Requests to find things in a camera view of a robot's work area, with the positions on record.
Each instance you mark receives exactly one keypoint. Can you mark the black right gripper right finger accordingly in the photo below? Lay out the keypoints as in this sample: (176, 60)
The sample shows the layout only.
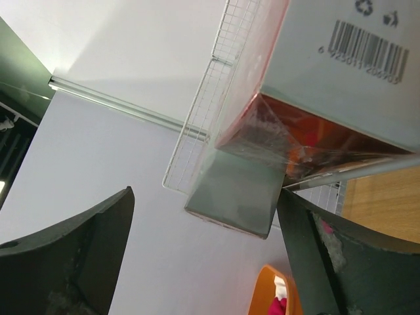
(341, 267)

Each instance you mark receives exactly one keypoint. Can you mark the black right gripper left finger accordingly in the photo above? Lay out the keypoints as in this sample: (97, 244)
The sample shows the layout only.
(71, 267)

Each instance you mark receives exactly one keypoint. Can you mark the large red toothpaste box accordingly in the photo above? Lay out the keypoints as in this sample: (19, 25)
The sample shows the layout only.
(322, 86)

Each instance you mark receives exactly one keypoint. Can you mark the red 3D toothpaste box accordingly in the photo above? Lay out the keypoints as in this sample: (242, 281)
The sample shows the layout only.
(235, 193)

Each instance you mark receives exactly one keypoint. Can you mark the white cloth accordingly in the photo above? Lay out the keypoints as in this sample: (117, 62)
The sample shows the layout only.
(280, 288)

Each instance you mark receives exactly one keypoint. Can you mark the red cloth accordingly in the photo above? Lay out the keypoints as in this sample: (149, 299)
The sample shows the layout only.
(278, 306)

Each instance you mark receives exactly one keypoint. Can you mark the orange plastic basket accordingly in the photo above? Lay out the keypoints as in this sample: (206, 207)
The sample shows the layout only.
(265, 292)

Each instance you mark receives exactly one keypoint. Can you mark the white wire wooden shelf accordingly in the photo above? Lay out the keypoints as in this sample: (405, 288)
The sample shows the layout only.
(200, 130)

